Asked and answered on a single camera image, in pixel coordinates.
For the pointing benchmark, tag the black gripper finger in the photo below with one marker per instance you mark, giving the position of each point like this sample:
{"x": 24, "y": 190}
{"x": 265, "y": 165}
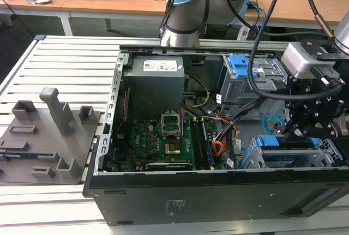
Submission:
{"x": 321, "y": 130}
{"x": 297, "y": 115}

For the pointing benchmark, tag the hard disk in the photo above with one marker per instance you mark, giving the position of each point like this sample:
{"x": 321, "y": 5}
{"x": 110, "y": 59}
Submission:
{"x": 268, "y": 141}

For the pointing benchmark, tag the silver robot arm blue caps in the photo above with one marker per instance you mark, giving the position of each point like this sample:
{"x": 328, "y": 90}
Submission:
{"x": 188, "y": 14}

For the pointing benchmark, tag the metal disk bay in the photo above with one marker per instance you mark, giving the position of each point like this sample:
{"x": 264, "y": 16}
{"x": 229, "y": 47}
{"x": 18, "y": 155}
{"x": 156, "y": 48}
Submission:
{"x": 286, "y": 158}

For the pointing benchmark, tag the grey metal drive cage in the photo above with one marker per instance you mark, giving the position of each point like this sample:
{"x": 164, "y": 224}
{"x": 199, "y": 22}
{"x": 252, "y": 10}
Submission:
{"x": 237, "y": 90}

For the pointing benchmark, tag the blue drive carrier latch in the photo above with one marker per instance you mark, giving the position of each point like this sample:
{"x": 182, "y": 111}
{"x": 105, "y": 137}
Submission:
{"x": 240, "y": 67}

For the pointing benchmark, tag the black RAM stick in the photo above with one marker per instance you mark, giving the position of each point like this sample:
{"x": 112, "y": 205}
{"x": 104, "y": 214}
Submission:
{"x": 197, "y": 145}
{"x": 207, "y": 145}

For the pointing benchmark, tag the white power strip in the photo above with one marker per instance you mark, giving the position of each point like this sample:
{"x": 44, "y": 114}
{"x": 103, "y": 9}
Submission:
{"x": 243, "y": 33}

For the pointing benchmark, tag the black PC case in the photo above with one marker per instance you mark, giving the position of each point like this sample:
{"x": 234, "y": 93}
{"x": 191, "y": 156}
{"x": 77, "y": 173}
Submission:
{"x": 207, "y": 196}

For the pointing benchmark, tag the CPU socket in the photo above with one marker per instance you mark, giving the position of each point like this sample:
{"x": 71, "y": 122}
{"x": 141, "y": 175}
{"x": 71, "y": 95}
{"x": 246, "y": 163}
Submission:
{"x": 172, "y": 149}

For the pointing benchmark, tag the black graphics card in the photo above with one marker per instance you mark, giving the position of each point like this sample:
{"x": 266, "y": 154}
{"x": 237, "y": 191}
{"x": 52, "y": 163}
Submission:
{"x": 167, "y": 165}

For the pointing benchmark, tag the grey power supply unit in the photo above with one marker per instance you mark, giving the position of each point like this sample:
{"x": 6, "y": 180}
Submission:
{"x": 155, "y": 87}

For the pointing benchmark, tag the green motherboard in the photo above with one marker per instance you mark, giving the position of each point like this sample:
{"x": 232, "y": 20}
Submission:
{"x": 147, "y": 142}

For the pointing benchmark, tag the grey parts rack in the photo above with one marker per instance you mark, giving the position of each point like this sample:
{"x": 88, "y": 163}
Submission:
{"x": 54, "y": 142}

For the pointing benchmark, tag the dark stick with blue label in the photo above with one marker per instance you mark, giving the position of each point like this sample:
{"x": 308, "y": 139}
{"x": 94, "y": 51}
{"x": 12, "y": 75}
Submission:
{"x": 24, "y": 155}

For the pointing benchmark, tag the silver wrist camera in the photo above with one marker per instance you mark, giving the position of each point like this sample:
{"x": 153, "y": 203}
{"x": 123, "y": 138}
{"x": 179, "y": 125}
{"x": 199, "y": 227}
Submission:
{"x": 300, "y": 59}

